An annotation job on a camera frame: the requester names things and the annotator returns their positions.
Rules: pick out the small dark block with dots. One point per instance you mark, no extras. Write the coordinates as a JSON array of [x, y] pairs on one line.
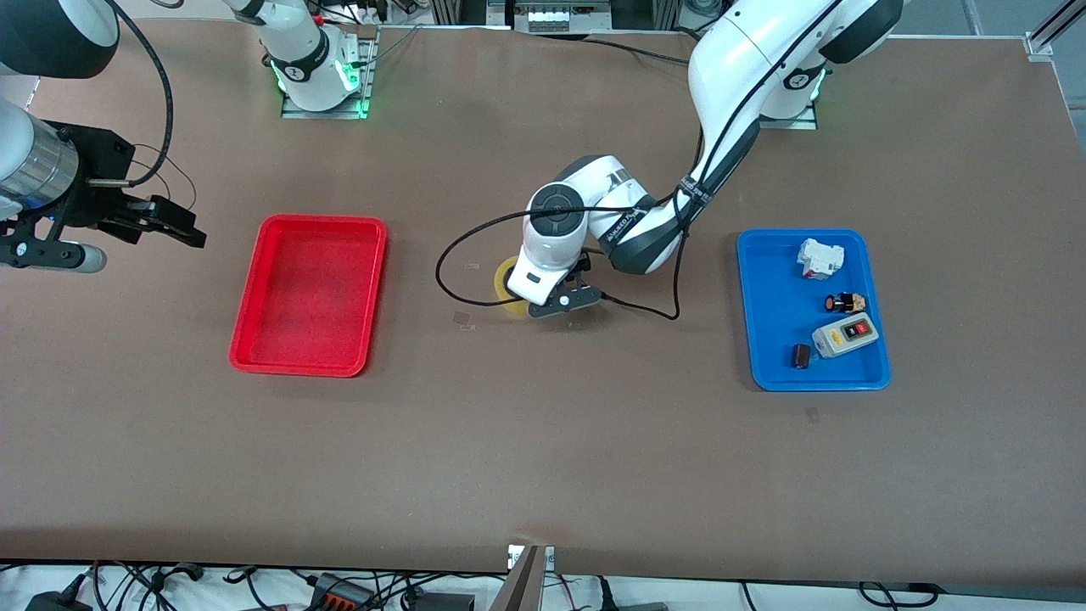
[[801, 356]]

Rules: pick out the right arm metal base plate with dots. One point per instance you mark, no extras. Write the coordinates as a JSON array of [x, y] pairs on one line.
[[369, 76]]

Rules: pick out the yellow packing tape roll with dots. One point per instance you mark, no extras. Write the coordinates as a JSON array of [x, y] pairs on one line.
[[512, 305]]

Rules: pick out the black box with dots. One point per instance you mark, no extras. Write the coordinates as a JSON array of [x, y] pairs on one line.
[[445, 602]]

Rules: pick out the metal corner bracket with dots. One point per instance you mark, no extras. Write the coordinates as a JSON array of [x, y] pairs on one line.
[[1038, 42]]

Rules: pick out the aluminium frame with connectors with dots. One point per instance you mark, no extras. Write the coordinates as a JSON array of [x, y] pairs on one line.
[[547, 15]]

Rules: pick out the small brown black part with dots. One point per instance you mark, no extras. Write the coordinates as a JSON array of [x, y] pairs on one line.
[[845, 303]]

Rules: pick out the black power adapter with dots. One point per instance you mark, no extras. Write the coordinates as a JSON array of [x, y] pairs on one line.
[[55, 602]]

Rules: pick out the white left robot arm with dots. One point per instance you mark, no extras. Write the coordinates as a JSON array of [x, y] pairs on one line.
[[730, 59]]

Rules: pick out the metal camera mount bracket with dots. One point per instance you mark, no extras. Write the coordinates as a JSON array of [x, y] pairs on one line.
[[526, 581]]

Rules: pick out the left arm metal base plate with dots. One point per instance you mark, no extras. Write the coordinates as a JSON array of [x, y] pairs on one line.
[[802, 124]]

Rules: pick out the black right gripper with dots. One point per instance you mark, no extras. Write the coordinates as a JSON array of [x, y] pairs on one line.
[[95, 166]]

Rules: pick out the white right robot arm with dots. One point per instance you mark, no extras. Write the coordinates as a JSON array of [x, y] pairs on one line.
[[297, 59]]

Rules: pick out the blue plastic tray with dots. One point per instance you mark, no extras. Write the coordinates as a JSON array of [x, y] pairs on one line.
[[780, 314]]

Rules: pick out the black orange power strip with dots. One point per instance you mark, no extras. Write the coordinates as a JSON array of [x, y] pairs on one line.
[[338, 592]]

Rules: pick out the white circuit breaker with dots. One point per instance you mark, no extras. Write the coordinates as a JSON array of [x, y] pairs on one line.
[[819, 255]]

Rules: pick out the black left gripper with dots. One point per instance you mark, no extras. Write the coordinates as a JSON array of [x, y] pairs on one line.
[[584, 264]]

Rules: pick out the grey on-off switch box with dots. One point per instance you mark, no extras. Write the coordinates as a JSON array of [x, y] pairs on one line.
[[836, 341]]

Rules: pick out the red plastic tray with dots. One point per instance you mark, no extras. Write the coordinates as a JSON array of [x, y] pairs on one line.
[[305, 297]]

